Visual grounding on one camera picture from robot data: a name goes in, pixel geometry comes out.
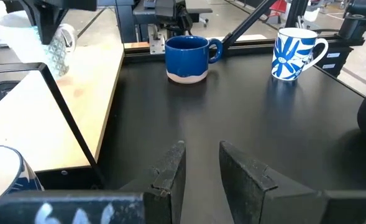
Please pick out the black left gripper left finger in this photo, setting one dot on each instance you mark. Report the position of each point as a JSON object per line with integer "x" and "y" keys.
{"x": 167, "y": 186}

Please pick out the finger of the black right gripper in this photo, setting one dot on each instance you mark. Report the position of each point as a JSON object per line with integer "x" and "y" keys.
{"x": 47, "y": 26}

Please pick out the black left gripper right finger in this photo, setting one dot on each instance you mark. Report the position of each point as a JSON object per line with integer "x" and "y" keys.
{"x": 248, "y": 193}

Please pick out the white mug teal diamond pattern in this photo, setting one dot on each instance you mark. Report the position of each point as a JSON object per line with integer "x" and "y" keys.
{"x": 21, "y": 46}

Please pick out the dark blue mug white base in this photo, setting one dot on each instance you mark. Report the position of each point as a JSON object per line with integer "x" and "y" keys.
{"x": 185, "y": 59}

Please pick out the white mug blue flower pattern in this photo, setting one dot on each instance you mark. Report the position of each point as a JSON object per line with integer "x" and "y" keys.
{"x": 290, "y": 56}

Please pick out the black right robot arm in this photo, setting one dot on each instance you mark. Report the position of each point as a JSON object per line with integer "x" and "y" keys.
{"x": 170, "y": 12}

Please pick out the black table mat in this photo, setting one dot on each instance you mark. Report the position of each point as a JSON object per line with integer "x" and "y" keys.
{"x": 232, "y": 118}

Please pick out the black chair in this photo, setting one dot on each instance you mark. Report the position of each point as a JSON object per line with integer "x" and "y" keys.
{"x": 2, "y": 90}

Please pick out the wooden shelf board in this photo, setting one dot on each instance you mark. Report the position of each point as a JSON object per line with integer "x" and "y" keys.
{"x": 46, "y": 130}

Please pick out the black box white labels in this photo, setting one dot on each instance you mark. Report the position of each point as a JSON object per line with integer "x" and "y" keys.
{"x": 341, "y": 62}

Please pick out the red chair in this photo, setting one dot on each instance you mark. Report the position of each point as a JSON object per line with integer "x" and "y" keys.
{"x": 279, "y": 6}

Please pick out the black metal shelf frame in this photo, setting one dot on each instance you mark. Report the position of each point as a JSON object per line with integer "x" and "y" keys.
{"x": 61, "y": 102}

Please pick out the silver mounting bracket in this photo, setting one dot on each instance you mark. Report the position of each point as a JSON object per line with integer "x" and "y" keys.
{"x": 156, "y": 42}

